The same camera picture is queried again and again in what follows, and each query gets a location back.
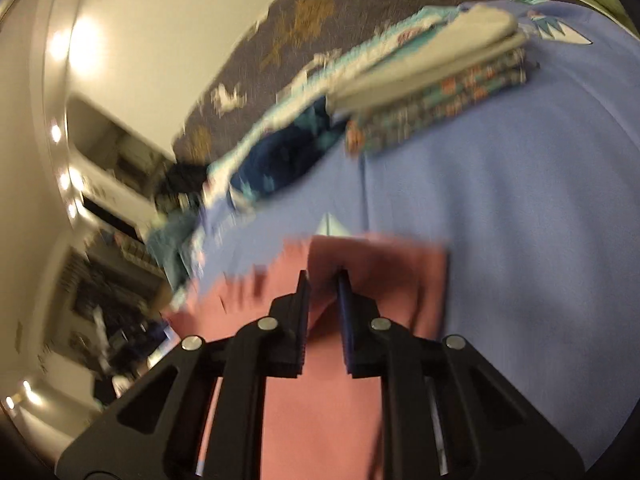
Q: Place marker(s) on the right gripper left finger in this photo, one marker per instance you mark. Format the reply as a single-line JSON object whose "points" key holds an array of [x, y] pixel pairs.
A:
{"points": [[198, 413]]}

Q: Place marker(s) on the black clothes pile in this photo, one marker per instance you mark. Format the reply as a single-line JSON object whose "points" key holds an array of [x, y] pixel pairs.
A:
{"points": [[180, 188]]}

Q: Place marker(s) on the patterned folded cloth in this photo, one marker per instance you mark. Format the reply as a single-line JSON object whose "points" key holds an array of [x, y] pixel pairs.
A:
{"points": [[392, 124]]}

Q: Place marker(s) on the dark deer pattern mattress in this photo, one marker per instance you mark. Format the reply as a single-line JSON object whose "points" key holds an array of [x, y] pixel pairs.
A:
{"points": [[265, 61]]}

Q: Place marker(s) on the pink long sleeve shirt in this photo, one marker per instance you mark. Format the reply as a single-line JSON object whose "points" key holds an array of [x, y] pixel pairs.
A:
{"points": [[324, 424]]}

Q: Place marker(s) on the navy star plush blanket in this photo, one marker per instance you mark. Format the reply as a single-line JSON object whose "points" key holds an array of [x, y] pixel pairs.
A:
{"points": [[281, 157]]}

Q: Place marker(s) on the teal knitted blanket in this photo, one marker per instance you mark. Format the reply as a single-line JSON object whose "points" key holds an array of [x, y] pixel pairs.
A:
{"points": [[170, 246]]}

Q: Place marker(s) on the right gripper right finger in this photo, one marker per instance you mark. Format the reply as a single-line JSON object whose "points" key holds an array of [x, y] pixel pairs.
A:
{"points": [[447, 413]]}

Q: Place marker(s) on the grey folded cloth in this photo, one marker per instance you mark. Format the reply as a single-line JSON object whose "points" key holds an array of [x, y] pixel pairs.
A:
{"points": [[475, 36]]}

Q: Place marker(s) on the white teal quilt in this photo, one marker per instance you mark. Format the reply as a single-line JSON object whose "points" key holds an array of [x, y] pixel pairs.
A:
{"points": [[319, 78]]}

